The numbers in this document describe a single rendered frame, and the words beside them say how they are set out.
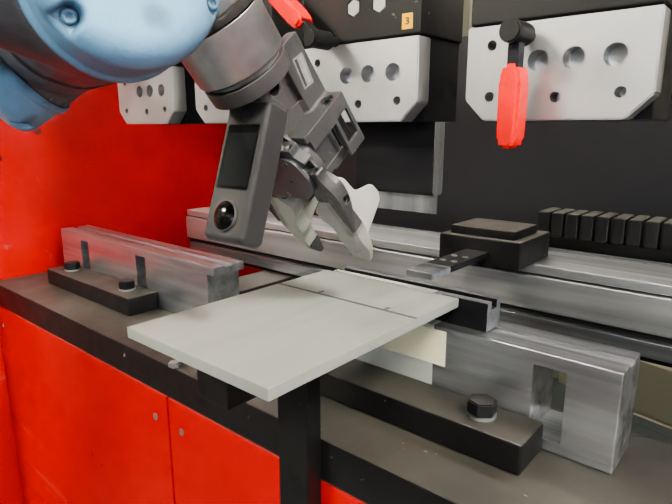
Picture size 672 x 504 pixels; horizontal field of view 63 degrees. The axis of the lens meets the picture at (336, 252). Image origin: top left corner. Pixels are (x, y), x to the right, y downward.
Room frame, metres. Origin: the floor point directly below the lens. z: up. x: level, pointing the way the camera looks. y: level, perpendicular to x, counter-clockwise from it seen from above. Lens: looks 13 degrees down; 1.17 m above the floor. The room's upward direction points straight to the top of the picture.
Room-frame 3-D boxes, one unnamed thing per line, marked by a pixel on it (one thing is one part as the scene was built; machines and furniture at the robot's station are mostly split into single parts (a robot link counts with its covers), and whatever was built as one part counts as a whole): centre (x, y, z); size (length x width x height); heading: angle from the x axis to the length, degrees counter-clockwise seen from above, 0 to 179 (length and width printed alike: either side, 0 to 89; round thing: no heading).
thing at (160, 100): (0.88, 0.26, 1.26); 0.15 x 0.09 x 0.17; 50
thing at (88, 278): (0.95, 0.43, 0.89); 0.30 x 0.05 x 0.03; 50
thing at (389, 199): (0.61, -0.07, 1.13); 0.10 x 0.02 x 0.10; 50
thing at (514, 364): (0.57, -0.11, 0.92); 0.39 x 0.06 x 0.10; 50
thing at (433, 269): (0.72, -0.18, 1.01); 0.26 x 0.12 x 0.05; 140
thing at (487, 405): (0.47, -0.14, 0.91); 0.03 x 0.03 x 0.02
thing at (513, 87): (0.46, -0.14, 1.20); 0.04 x 0.02 x 0.10; 140
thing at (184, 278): (0.96, 0.35, 0.92); 0.50 x 0.06 x 0.10; 50
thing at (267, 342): (0.49, 0.03, 1.00); 0.26 x 0.18 x 0.01; 140
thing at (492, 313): (0.59, -0.08, 0.99); 0.20 x 0.03 x 0.03; 50
